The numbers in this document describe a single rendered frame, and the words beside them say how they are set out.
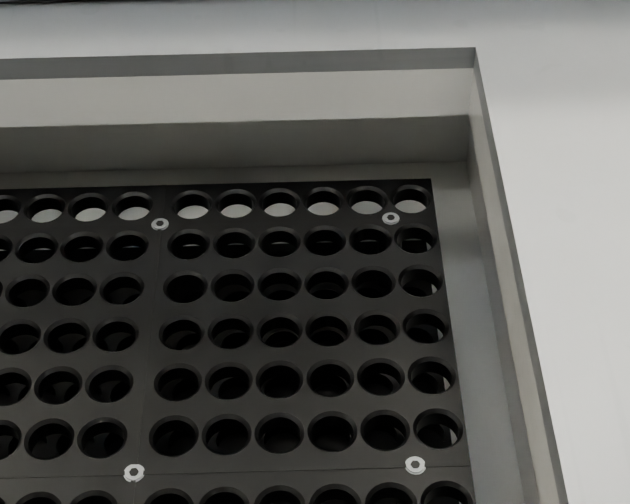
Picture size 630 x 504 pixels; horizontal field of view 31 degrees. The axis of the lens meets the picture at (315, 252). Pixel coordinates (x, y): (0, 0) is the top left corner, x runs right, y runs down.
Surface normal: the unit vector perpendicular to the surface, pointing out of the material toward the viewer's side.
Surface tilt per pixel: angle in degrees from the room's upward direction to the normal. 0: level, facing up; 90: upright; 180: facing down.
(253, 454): 0
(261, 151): 90
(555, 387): 0
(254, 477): 0
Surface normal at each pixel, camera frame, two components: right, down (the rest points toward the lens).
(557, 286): -0.01, -0.70
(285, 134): 0.02, 0.72
